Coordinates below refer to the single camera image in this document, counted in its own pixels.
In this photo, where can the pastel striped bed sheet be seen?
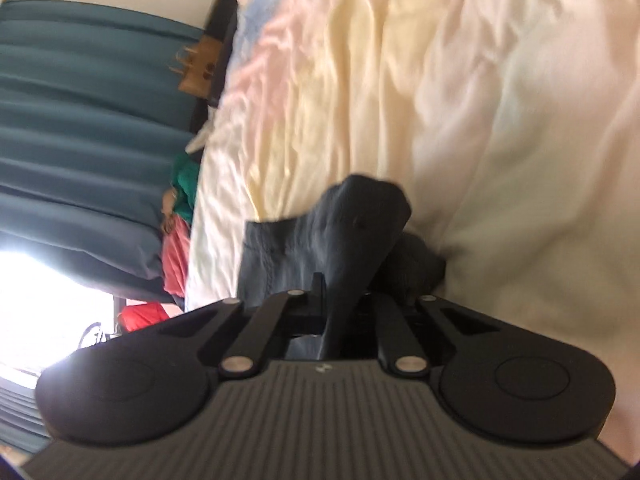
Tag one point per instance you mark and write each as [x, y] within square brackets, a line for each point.
[400, 85]

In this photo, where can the dark grey garment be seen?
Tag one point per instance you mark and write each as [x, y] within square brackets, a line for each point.
[350, 230]

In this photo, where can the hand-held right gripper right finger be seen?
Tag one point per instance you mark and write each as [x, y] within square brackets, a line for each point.
[396, 330]

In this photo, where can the teal curtain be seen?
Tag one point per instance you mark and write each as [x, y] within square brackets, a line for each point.
[85, 135]

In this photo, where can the green cloth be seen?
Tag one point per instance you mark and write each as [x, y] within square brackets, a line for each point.
[186, 185]

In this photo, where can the red cloth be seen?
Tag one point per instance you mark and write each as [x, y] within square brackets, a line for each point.
[142, 316]

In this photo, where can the brown paper bag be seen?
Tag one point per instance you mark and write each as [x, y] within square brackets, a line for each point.
[200, 67]

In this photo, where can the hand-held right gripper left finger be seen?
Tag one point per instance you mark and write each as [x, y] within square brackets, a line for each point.
[267, 322]

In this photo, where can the pink cloth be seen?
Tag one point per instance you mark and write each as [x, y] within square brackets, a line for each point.
[175, 260]

